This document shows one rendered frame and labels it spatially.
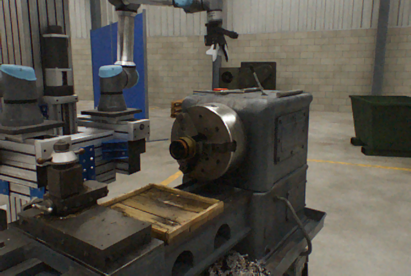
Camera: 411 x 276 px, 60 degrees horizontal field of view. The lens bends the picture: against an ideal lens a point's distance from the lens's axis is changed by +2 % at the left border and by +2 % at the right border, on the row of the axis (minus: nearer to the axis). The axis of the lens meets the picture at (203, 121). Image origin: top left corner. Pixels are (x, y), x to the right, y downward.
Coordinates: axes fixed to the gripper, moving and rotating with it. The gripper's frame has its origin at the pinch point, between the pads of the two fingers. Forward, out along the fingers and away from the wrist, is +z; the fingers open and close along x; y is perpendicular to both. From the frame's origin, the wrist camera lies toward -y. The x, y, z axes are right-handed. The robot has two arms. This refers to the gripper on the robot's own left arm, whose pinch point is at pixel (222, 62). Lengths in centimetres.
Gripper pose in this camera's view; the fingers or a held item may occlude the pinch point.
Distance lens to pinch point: 177.1
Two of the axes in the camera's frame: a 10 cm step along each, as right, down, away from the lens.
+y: -8.6, 0.2, 5.0
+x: -5.0, 1.3, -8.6
